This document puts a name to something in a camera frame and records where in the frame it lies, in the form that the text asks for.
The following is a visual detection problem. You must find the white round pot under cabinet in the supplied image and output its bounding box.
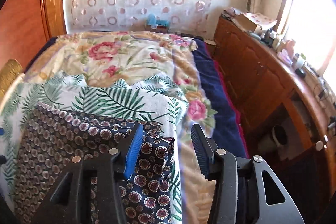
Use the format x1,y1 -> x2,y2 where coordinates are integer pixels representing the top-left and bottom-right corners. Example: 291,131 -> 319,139
258,125 -> 288,154

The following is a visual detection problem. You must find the gold patterned pillow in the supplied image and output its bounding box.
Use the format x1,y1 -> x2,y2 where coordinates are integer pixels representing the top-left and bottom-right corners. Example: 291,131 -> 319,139
0,59 -> 23,100

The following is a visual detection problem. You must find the floral bed quilt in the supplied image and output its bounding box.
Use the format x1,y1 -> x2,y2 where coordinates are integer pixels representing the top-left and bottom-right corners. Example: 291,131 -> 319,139
25,32 -> 223,223

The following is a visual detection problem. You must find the cardboard box on sideboard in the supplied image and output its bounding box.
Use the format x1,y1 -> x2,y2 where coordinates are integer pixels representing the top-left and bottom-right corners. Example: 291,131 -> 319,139
232,13 -> 277,34

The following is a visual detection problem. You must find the navy patterned silk pajama top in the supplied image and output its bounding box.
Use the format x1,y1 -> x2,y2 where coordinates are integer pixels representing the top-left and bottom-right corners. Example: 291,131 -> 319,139
14,103 -> 175,223

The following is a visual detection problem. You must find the navy blue bed blanket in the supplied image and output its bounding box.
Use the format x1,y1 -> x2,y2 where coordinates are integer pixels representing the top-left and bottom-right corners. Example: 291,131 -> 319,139
25,32 -> 247,157

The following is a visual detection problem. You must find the window with wooden frame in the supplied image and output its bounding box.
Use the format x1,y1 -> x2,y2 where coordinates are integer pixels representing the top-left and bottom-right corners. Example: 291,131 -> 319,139
277,0 -> 335,76

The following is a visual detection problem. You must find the wooden sideboard cabinet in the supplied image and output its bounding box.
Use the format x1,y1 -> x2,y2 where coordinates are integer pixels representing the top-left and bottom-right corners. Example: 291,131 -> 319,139
214,16 -> 335,160

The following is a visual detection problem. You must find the palm leaf print sheet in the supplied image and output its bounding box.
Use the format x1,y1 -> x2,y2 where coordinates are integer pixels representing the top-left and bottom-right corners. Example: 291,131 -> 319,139
1,72 -> 188,223

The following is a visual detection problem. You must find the box with blue items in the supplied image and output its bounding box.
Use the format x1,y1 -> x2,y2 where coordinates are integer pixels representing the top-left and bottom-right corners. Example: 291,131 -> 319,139
145,14 -> 170,34

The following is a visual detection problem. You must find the pink figurine on sideboard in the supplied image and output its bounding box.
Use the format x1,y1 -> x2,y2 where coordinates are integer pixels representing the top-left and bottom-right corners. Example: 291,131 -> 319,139
277,40 -> 295,67

